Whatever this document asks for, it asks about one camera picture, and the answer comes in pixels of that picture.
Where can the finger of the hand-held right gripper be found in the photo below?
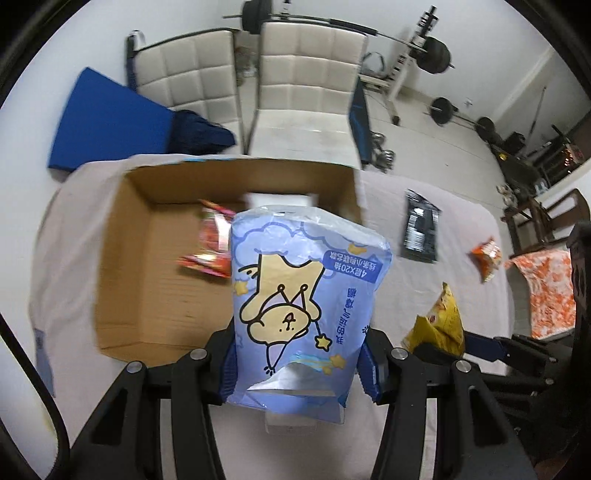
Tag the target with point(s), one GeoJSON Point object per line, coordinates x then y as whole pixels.
{"type": "Point", "coordinates": [517, 392]}
{"type": "Point", "coordinates": [482, 347]}

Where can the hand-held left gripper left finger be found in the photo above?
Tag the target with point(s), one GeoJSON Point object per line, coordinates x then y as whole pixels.
{"type": "Point", "coordinates": [225, 376]}

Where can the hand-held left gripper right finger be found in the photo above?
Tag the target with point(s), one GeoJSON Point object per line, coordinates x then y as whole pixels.
{"type": "Point", "coordinates": [369, 369]}

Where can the blue cartoon tissue pack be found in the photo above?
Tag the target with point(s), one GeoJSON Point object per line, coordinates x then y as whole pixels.
{"type": "Point", "coordinates": [295, 300]}

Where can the brown cardboard box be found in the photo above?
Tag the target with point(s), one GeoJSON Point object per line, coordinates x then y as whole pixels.
{"type": "Point", "coordinates": [152, 277]}

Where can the yellow snack packet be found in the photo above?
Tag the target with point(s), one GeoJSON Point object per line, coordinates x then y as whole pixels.
{"type": "Point", "coordinates": [441, 325]}

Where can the orange snack packet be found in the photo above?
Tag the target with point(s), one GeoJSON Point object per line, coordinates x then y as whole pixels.
{"type": "Point", "coordinates": [487, 256]}

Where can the dark wooden chair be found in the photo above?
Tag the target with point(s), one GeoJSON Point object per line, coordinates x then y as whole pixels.
{"type": "Point", "coordinates": [549, 217]}

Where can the red snack packet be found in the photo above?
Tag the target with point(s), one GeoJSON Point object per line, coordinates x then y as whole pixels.
{"type": "Point", "coordinates": [207, 265]}
{"type": "Point", "coordinates": [214, 228]}

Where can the black snack packet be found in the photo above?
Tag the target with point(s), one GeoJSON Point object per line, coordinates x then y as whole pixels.
{"type": "Point", "coordinates": [420, 226]}

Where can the black exercise machine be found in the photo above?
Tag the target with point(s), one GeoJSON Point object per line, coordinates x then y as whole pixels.
{"type": "Point", "coordinates": [519, 157]}

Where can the black curved tube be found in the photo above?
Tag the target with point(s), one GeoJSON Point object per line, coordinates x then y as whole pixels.
{"type": "Point", "coordinates": [46, 392]}

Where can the small white box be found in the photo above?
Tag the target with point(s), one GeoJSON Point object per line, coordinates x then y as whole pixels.
{"type": "Point", "coordinates": [281, 201]}

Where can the white tablecloth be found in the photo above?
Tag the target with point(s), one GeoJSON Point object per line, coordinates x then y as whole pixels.
{"type": "Point", "coordinates": [69, 240]}

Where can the metal dumbbells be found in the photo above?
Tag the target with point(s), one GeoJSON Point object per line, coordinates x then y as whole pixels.
{"type": "Point", "coordinates": [384, 154]}

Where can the short barbell with black plates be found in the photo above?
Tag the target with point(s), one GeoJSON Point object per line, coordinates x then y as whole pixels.
{"type": "Point", "coordinates": [442, 110]}

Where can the dark blue cloth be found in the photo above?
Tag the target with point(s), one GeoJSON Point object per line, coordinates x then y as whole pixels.
{"type": "Point", "coordinates": [198, 131]}

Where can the blue upright panel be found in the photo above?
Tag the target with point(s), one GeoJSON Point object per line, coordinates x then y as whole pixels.
{"type": "Point", "coordinates": [361, 120]}

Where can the blue foam mat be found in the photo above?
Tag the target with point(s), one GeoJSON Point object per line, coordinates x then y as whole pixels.
{"type": "Point", "coordinates": [106, 124]}

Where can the white quilted chair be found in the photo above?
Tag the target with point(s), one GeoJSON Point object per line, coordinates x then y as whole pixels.
{"type": "Point", "coordinates": [189, 78]}
{"type": "Point", "coordinates": [304, 92]}

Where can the white weight rack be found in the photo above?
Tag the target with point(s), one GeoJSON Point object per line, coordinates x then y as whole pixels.
{"type": "Point", "coordinates": [401, 69]}

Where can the long barbell with black plates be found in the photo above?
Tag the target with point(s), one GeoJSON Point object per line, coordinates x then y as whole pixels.
{"type": "Point", "coordinates": [436, 55]}

